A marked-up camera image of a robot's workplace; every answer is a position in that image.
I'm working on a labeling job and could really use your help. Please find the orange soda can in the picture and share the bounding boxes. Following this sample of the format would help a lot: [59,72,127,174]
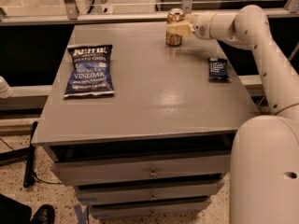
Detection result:
[165,8,185,47]

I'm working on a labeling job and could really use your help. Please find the white cylindrical object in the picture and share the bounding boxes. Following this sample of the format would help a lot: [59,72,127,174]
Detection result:
[0,76,13,99]

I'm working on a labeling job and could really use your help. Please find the middle grey drawer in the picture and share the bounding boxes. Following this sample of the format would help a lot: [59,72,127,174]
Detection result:
[75,180,224,205]

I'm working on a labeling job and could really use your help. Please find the grey drawer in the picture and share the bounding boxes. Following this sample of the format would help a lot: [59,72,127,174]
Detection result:
[75,180,224,205]
[51,154,230,186]
[90,197,211,219]

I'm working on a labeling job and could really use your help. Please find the bottom grey drawer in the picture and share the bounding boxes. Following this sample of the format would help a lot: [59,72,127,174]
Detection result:
[90,197,211,219]

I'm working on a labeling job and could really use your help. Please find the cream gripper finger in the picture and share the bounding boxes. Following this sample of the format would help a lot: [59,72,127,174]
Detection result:
[166,21,195,36]

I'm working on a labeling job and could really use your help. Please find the top grey drawer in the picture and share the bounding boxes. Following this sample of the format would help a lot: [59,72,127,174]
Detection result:
[51,154,230,186]

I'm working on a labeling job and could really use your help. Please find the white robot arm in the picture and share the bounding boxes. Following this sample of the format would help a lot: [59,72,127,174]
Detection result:
[166,5,299,224]

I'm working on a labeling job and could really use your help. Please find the black shoe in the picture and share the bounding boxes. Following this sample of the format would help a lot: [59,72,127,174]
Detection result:
[30,204,55,224]

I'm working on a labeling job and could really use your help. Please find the grey drawer cabinet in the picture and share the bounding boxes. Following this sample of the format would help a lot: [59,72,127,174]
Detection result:
[31,20,261,220]

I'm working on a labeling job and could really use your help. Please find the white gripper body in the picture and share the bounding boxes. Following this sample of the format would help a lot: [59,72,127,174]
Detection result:
[186,12,213,40]

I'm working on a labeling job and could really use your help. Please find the blue rxbar blueberry bar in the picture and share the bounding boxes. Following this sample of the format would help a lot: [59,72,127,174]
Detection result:
[208,58,229,81]

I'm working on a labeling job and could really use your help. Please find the metal railing frame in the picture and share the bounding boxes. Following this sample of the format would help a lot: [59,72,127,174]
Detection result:
[0,0,298,26]

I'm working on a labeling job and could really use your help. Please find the black pole stand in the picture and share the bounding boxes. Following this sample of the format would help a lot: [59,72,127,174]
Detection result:
[22,120,39,189]

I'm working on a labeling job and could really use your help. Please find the blue kettle chips bag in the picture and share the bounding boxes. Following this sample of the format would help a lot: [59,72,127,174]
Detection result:
[64,45,114,98]

